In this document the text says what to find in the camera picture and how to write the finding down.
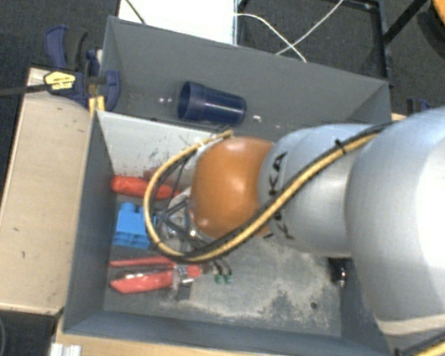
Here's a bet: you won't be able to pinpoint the grey metal bin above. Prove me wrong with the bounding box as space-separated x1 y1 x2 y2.
51 15 439 356

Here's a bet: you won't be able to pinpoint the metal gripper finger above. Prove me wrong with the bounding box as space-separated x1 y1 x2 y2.
171 264 191 291
175 275 196 304

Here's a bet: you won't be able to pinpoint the dark blue plastic cup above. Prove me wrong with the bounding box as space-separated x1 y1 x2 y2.
174 79 250 131

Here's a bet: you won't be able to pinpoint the pale wood board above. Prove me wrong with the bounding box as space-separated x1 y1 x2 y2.
0 64 107 323

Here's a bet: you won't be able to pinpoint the blue toy building block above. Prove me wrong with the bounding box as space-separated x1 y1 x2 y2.
111 201 159 253

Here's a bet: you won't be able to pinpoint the orange-red toy carrot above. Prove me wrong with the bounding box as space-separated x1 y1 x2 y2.
108 172 183 206

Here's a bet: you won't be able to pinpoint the red-handled pliers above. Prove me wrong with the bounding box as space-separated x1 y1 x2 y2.
104 247 205 308

